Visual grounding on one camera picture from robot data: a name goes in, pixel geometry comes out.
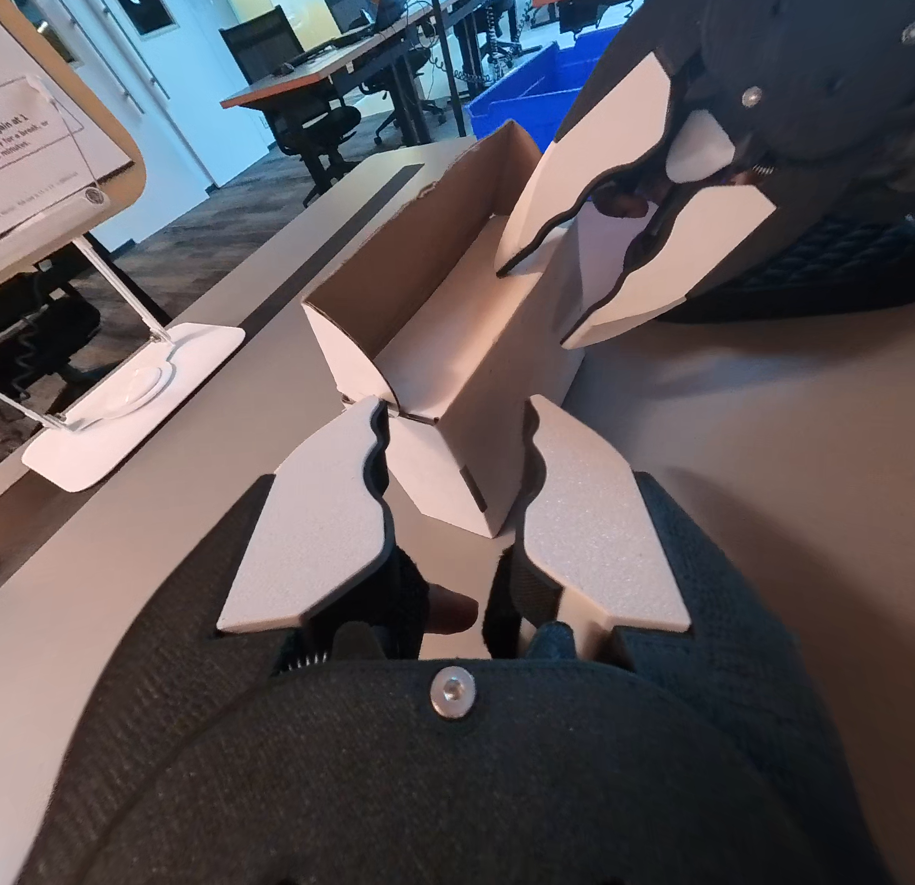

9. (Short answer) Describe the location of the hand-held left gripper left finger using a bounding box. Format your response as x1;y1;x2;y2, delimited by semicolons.
216;396;396;634

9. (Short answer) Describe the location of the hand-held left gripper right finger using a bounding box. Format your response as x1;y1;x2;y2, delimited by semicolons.
513;396;693;662

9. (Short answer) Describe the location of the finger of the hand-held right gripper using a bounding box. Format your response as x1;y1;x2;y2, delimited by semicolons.
559;183;778;350
495;48;674;277

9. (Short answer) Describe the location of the blue plastic bin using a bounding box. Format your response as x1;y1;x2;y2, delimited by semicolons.
463;24;623;146

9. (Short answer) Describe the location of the white cardboard box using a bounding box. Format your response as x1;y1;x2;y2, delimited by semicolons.
302;121;587;539

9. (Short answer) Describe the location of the grey desk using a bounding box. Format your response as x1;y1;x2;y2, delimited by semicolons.
0;136;915;885

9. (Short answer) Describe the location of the person's right hand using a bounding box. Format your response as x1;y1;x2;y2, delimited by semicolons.
592;183;662;220

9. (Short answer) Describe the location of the person's left hand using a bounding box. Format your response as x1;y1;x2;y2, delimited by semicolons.
427;585;478;636

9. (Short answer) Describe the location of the black wrist rest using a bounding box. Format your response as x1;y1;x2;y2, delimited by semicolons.
654;213;915;325

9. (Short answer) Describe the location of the white sign stand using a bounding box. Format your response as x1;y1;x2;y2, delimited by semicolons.
0;235;246;493

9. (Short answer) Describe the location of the black laptop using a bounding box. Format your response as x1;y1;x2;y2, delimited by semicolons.
361;0;414;32

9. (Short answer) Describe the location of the black keyboard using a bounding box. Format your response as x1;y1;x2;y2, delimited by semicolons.
285;38;358;66

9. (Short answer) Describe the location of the wooden sign board with paper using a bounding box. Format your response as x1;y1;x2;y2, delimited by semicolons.
0;0;147;282

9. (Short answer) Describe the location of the black wall poster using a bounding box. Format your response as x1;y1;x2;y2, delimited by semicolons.
96;0;176;39

